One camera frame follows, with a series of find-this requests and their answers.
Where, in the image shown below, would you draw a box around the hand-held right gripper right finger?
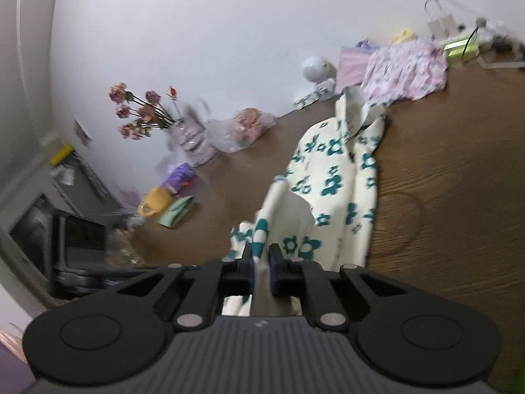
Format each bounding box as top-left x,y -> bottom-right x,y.
268,243 -> 409,332

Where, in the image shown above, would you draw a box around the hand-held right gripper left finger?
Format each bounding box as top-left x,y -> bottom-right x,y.
117,243 -> 255,332

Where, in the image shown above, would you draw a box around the white teal floral pants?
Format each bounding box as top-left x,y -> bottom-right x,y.
221,88 -> 390,317

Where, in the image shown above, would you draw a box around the pink floral garment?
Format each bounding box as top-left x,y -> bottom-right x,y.
360,38 -> 449,103

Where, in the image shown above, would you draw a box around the pale green sleeve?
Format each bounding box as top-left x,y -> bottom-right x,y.
159,196 -> 197,228

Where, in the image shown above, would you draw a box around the yellow cup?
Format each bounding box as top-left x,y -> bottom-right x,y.
137,186 -> 173,218

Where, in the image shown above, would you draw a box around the purple toy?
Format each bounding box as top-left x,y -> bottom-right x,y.
162,162 -> 195,193

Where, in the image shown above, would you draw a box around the clear plastic wrapper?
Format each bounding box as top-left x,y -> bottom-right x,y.
107,230 -> 144,267

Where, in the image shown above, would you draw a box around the clear plastic bag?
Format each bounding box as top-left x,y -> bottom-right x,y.
205,107 -> 280,154

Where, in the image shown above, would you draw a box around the black case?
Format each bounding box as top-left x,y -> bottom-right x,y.
51,209 -> 165,296

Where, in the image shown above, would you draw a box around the small white toy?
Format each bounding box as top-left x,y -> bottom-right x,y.
293,80 -> 338,110

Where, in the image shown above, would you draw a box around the pink flower bouquet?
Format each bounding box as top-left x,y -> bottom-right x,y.
109,83 -> 181,140

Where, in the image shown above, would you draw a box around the grey cabinet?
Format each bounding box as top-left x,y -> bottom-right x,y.
0,143 -> 124,308

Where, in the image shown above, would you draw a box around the white round robot toy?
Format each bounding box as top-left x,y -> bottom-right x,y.
302,56 -> 338,85

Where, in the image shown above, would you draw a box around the folded pink cloth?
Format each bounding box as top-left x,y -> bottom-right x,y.
334,47 -> 376,95

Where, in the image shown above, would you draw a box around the yellow packet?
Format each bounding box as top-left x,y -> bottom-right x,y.
49,143 -> 74,165

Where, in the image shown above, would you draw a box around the green box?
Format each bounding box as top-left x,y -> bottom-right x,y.
445,35 -> 480,59

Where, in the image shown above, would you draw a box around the wall paper note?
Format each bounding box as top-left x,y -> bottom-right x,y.
74,117 -> 92,146

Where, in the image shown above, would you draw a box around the white flat cable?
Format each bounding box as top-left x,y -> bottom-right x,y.
478,55 -> 525,70

